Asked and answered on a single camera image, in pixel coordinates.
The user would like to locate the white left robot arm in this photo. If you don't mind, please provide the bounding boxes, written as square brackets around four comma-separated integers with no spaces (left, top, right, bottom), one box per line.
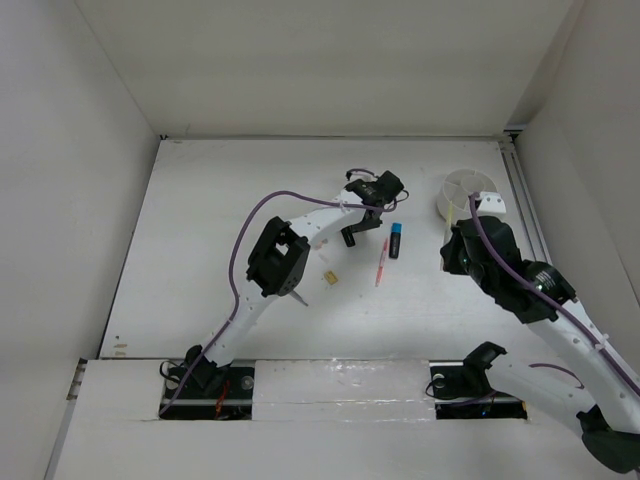
[179,171,406,397]

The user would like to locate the black handled scissors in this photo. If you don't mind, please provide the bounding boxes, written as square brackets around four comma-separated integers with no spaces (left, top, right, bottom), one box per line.
[290,291,309,307]

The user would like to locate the pink cap black highlighter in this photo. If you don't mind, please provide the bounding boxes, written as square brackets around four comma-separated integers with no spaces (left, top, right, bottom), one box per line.
[341,228,356,248]

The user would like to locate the red pink pen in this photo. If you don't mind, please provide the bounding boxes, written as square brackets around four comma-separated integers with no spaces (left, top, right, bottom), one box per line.
[374,238,389,288]

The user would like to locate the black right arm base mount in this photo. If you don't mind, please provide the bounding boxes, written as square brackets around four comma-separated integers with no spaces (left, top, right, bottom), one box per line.
[425,342,528,420]

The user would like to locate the yellow eraser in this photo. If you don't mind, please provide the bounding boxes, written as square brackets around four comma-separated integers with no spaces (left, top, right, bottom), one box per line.
[324,271,338,285]

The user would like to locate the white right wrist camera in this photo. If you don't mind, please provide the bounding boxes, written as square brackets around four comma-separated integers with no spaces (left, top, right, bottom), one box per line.
[474,191,507,218]

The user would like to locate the blue cap black highlighter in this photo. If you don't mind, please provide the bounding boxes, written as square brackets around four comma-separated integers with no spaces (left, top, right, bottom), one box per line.
[389,222,402,259]

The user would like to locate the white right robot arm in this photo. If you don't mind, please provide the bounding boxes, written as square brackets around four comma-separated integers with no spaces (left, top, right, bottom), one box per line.
[440,216,639,474]

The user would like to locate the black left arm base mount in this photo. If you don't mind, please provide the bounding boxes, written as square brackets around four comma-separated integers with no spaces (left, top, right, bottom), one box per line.
[158,363,255,421]

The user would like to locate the white round divided container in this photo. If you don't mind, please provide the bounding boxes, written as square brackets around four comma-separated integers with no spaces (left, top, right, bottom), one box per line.
[436,169,498,224]

